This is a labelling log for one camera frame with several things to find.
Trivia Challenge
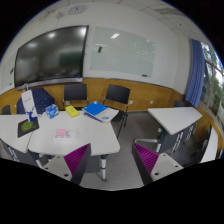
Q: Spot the white table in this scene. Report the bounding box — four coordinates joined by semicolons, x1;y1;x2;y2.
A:
0;114;42;167
134;106;204;154
28;111;120;179
201;128;218;163

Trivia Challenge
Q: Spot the large black wall screen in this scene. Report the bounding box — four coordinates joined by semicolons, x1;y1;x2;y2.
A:
14;25;89;89

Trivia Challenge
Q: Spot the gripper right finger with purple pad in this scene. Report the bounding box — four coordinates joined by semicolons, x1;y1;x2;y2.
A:
132;143;182;185

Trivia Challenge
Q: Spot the black chair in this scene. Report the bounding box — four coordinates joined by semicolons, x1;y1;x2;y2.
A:
103;84;130;135
63;83;89;108

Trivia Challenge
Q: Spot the blue tissue box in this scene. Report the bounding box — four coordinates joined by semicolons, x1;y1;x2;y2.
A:
45;104;59;119

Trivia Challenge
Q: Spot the glass whiteboard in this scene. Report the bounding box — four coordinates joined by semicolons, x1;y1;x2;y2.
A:
90;27;156;77

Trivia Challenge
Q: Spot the black chair right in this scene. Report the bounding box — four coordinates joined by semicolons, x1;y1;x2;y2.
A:
103;84;130;135

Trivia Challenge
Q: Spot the yellow box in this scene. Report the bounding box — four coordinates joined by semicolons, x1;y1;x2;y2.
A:
65;105;79;117

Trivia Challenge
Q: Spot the black tablet with green picture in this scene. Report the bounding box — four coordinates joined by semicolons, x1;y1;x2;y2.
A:
17;119;39;137

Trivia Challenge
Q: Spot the round wall clock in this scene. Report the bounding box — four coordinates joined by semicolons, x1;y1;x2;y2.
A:
68;5;87;15

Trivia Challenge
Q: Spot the white paper stack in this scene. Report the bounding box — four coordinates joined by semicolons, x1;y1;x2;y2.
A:
85;108;118;123

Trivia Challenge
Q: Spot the black chair left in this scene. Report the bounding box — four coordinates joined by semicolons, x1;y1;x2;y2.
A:
63;83;89;108

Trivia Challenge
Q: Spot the pink and white charger box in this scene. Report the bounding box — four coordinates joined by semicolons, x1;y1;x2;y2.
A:
53;129;78;141

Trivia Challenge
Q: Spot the white left table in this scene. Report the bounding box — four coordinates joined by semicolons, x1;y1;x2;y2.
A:
0;114;42;167

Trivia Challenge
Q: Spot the blue book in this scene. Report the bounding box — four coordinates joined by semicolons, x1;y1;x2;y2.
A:
83;101;108;116

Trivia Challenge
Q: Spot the blue patterned armchair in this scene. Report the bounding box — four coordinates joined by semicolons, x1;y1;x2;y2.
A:
16;87;55;114

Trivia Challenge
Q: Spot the dark chair far left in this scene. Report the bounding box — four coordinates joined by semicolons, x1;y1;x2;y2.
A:
2;105;11;115

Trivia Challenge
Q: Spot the white table far right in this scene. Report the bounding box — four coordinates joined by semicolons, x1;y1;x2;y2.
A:
201;128;218;163

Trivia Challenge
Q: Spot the white paper bag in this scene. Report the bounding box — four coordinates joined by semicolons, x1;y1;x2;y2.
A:
21;90;38;121

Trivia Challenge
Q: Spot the blue window curtain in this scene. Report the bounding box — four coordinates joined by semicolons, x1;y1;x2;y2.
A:
185;40;205;107

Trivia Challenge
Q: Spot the white centre table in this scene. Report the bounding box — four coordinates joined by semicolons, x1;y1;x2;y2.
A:
28;111;120;179

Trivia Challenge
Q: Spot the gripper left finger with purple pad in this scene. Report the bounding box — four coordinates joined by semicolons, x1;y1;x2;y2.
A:
43;143;91;185

